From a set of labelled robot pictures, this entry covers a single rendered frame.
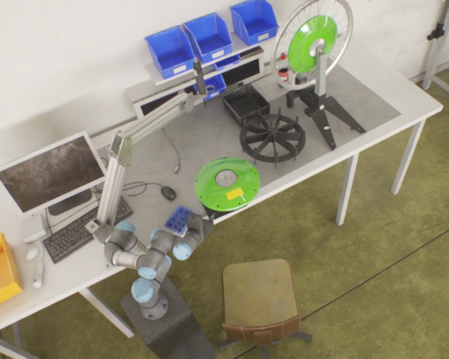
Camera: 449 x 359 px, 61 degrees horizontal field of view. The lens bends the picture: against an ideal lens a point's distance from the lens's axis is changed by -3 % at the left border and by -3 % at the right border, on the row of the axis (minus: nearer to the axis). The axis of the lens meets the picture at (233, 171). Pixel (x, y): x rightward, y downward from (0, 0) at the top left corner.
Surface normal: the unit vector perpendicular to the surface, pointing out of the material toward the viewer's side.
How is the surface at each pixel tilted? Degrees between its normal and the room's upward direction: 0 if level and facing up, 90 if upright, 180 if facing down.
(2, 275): 0
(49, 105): 90
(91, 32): 90
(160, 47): 90
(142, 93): 0
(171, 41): 90
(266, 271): 0
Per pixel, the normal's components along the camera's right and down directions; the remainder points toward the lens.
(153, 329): -0.10, -0.63
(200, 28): 0.46, 0.66
